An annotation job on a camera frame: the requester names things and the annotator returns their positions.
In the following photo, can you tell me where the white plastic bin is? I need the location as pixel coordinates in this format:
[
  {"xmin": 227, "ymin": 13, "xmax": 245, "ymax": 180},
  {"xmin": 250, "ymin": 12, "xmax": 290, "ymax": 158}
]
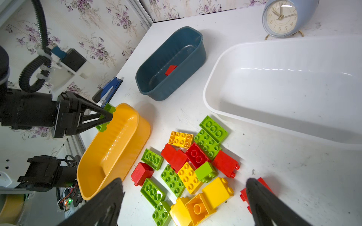
[{"xmin": 203, "ymin": 35, "xmax": 362, "ymax": 150}]

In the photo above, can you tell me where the green lego brick top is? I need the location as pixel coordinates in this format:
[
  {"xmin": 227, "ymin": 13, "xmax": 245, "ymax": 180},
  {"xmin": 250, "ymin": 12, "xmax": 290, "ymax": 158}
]
[{"xmin": 199, "ymin": 116, "xmax": 229, "ymax": 144}]

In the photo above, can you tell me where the yellow plastic tray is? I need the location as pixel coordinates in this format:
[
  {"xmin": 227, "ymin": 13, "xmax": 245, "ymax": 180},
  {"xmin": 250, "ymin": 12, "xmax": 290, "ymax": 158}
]
[{"xmin": 77, "ymin": 103, "xmax": 151, "ymax": 201}]

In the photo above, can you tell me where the small green lego brick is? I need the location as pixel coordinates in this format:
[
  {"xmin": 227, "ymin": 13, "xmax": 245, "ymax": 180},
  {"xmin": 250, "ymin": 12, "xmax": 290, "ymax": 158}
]
[{"xmin": 152, "ymin": 201, "xmax": 172, "ymax": 226}]

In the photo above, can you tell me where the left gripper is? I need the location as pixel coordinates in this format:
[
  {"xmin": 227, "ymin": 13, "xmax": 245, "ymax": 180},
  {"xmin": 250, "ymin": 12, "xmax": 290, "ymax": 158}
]
[{"xmin": 52, "ymin": 91, "xmax": 113, "ymax": 138}]

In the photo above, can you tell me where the light blue desk clock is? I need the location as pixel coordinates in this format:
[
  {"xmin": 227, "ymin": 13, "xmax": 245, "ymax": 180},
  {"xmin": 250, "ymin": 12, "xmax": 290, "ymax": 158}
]
[{"xmin": 262, "ymin": 0, "xmax": 320, "ymax": 40}]

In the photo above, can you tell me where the red lego brick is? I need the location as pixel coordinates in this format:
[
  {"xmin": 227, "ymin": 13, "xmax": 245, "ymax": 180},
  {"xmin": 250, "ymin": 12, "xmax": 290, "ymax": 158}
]
[
  {"xmin": 240, "ymin": 177, "xmax": 274, "ymax": 214},
  {"xmin": 165, "ymin": 65, "xmax": 177, "ymax": 76},
  {"xmin": 161, "ymin": 144, "xmax": 189, "ymax": 173},
  {"xmin": 185, "ymin": 143, "xmax": 211, "ymax": 169}
]

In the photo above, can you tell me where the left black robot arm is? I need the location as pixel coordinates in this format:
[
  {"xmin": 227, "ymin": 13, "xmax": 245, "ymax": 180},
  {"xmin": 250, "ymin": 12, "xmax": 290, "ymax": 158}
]
[{"xmin": 1, "ymin": 1, "xmax": 113, "ymax": 138}]

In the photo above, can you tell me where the blue stapler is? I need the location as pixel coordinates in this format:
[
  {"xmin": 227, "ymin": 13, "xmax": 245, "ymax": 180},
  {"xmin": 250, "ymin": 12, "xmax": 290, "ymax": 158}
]
[{"xmin": 92, "ymin": 77, "xmax": 124, "ymax": 107}]

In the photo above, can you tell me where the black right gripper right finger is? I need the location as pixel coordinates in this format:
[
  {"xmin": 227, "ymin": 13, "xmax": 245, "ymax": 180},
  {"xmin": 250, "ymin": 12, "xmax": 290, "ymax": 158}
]
[{"xmin": 248, "ymin": 178, "xmax": 310, "ymax": 226}]

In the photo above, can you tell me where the dark teal plastic bin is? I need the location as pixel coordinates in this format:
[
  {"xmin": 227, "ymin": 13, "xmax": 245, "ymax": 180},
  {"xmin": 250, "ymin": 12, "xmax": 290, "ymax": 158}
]
[{"xmin": 135, "ymin": 26, "xmax": 206, "ymax": 101}]

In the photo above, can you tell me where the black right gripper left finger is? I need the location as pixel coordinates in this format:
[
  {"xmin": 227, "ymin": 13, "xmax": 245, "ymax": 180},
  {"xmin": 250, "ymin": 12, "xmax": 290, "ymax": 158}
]
[{"xmin": 59, "ymin": 178, "xmax": 125, "ymax": 226}]

